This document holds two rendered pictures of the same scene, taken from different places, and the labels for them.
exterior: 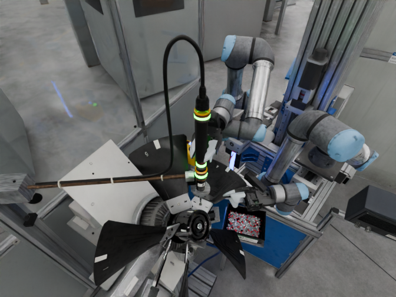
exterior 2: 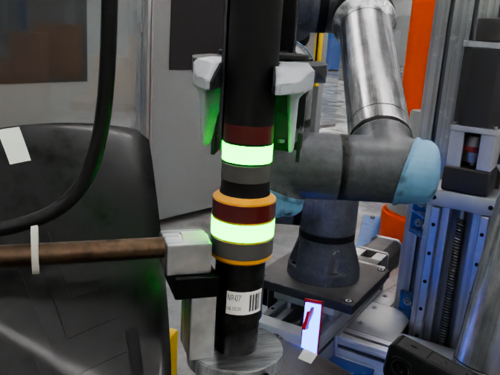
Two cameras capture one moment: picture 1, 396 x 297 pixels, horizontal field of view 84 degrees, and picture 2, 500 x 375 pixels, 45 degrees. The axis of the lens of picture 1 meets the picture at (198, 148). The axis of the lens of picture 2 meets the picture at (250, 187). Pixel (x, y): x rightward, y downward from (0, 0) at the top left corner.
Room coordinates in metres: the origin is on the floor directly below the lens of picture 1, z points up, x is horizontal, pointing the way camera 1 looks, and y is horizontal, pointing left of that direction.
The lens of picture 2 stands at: (0.09, 0.08, 1.54)
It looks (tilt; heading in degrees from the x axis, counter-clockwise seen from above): 15 degrees down; 346
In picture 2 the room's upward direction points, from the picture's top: 4 degrees clockwise
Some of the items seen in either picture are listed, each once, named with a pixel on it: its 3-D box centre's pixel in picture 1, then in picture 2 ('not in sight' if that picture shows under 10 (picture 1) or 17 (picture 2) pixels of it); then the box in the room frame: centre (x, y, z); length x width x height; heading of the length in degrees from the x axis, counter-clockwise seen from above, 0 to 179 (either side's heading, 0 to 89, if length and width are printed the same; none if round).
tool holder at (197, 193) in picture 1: (198, 182); (225, 299); (0.47, 0.00, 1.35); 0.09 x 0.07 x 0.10; 95
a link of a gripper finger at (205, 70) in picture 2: (194, 151); (211, 103); (0.50, 0.01, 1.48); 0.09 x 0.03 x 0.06; 152
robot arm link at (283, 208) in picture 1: (283, 201); not in sight; (0.56, -0.41, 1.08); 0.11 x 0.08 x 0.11; 29
